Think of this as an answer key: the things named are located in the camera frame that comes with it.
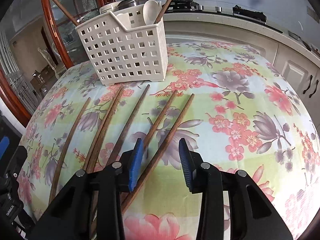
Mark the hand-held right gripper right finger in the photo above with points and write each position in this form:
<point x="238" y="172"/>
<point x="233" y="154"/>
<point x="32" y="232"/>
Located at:
<point x="186" y="170"/>

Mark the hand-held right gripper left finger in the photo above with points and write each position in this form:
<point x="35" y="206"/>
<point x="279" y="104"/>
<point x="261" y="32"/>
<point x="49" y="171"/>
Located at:
<point x="135" y="170"/>

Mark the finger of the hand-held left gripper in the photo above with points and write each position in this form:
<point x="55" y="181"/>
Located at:
<point x="3" y="143"/>
<point x="17" y="156"/>

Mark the dark wooden chopstick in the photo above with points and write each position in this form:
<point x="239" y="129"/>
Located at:
<point x="130" y="120"/>

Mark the white perforated plastic basket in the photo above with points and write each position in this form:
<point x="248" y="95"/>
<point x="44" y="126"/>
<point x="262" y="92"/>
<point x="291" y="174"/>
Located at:
<point x="120" y="55"/>

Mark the white ceramic spoon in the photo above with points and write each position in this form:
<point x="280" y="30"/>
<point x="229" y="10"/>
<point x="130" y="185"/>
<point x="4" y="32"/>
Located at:
<point x="150" y="12"/>

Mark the floral tablecloth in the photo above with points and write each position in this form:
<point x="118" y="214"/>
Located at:
<point x="225" y="105"/>

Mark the cardboard boxes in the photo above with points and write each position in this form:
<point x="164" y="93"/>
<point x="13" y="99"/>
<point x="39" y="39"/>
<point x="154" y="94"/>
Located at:
<point x="42" y="77"/>

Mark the white ornate dining chair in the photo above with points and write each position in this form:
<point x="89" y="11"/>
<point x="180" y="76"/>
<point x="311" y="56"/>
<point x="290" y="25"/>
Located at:
<point x="48" y="57"/>

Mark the red glass sliding door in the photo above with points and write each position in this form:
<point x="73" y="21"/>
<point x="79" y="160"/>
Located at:
<point x="46" y="7"/>

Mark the light stone countertop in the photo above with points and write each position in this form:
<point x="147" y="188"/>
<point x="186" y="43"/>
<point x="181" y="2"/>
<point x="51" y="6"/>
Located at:
<point x="225" y="20"/>

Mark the silver rice cooker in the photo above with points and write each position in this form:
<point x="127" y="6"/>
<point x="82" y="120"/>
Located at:
<point x="135" y="1"/>

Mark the black glass gas cooktop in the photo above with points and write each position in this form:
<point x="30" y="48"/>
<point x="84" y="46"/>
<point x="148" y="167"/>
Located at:
<point x="250" y="13"/>

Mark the red wooden door frame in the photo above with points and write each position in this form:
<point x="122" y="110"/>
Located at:
<point x="17" y="102"/>

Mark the gold wall switch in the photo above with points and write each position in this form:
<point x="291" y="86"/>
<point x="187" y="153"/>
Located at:
<point x="313" y="12"/>

